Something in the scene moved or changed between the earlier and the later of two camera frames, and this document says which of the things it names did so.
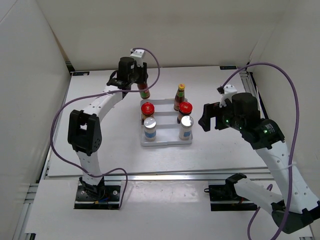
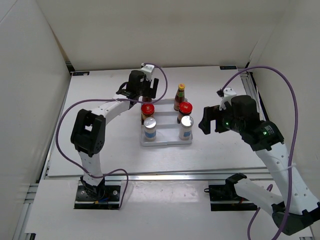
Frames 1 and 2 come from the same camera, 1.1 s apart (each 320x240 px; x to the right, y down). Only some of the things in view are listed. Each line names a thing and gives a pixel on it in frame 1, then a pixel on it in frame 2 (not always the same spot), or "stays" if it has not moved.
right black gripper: x=210 y=110 stays
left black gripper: x=143 y=71 to x=150 y=92
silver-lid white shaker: x=150 y=124 stays
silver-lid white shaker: x=185 y=131 stays
